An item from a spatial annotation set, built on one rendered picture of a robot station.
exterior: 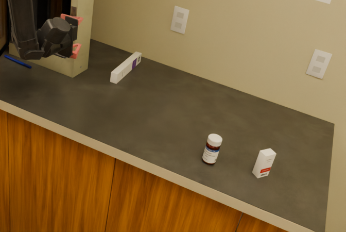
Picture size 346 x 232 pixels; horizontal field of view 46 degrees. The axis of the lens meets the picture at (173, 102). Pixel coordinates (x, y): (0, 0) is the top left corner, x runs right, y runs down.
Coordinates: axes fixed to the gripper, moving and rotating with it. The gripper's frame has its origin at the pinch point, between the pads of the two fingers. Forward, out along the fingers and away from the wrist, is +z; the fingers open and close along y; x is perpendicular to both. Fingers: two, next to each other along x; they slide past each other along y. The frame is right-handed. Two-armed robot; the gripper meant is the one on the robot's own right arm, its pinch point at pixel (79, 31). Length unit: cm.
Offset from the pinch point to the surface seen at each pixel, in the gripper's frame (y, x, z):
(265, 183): -26, -75, -6
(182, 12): 0, -18, 54
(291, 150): -26, -81, 19
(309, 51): 0, -75, 55
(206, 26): -3, -30, 55
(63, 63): -21.1, 13.8, 12.1
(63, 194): -59, -7, -15
